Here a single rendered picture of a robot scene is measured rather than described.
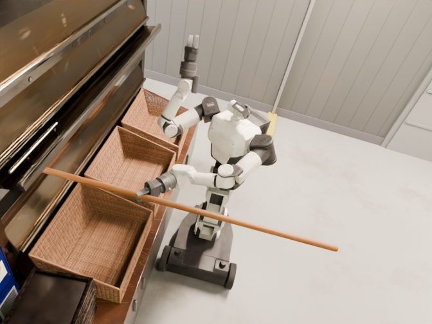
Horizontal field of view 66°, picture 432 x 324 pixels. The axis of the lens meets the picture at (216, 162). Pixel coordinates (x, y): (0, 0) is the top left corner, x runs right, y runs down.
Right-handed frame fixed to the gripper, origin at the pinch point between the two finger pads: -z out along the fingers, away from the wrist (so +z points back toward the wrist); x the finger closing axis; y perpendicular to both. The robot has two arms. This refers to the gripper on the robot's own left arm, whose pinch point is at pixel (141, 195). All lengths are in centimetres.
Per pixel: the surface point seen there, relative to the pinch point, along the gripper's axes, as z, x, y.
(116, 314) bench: -26, 61, -19
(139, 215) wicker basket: 18, 53, 24
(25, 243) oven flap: -48, 24, 22
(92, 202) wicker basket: -1, 52, 48
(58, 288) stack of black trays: -46, 29, -4
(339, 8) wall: 313, -33, 77
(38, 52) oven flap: -20, -55, 46
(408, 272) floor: 206, 117, -132
